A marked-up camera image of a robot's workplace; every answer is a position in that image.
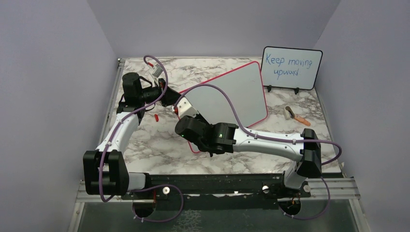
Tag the black framed whiteboard with writing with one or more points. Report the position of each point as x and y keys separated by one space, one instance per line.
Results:
x=291 y=68

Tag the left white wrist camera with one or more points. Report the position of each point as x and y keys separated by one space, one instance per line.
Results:
x=156 y=71

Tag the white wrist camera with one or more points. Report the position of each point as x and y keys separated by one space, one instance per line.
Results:
x=156 y=71
x=185 y=108

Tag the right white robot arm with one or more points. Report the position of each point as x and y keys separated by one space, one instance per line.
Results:
x=220 y=138

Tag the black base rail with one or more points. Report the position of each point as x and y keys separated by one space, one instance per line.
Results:
x=222 y=192

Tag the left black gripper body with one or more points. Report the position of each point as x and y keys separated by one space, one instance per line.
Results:
x=166 y=100

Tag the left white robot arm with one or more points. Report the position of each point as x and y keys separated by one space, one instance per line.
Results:
x=105 y=170

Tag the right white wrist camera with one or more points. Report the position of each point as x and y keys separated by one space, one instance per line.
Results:
x=185 y=108

